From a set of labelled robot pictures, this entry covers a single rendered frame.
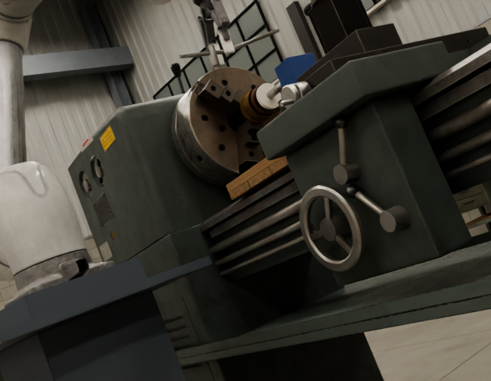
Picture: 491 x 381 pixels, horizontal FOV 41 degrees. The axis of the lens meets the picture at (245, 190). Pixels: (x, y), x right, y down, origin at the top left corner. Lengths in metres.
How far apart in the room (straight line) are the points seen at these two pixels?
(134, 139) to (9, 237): 0.59
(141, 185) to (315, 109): 0.86
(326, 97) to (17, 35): 0.95
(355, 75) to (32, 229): 0.70
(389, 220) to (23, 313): 0.67
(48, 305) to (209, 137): 0.70
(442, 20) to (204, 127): 7.46
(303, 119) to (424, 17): 8.10
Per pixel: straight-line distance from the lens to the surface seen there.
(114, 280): 1.33
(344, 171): 1.09
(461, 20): 8.92
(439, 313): 1.03
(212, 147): 1.74
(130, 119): 1.86
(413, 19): 9.25
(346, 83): 1.03
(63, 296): 1.28
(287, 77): 1.56
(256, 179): 1.49
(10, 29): 1.78
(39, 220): 1.36
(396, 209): 1.06
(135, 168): 1.85
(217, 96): 1.76
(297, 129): 1.14
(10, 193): 1.38
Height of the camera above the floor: 0.69
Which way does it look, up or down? 7 degrees up
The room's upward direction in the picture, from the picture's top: 22 degrees counter-clockwise
